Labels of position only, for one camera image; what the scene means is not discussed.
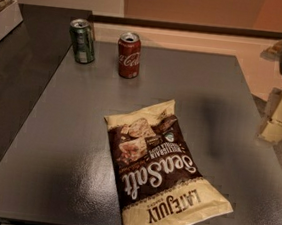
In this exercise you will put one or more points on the brown Late July chip bag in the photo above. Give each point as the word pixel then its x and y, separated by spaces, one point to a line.
pixel 157 180

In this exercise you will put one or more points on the red Coca-Cola can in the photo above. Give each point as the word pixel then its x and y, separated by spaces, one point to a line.
pixel 129 55

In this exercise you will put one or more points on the green soda can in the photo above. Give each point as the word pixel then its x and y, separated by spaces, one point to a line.
pixel 82 41

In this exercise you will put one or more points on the white box at left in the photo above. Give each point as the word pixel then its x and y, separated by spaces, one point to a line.
pixel 10 17

